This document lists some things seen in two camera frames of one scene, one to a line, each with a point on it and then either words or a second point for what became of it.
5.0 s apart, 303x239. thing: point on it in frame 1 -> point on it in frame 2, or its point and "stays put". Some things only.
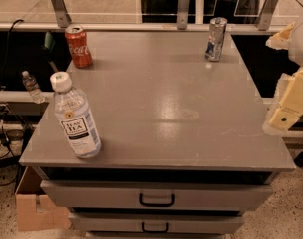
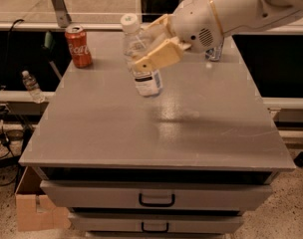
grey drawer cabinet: [183, 148] stays put
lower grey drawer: [156, 223] stays put
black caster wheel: [302, 158] stays put
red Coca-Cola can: [78, 46] stays put
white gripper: [301, 45] -> [193, 23]
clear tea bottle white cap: [76, 120] -> [148, 82]
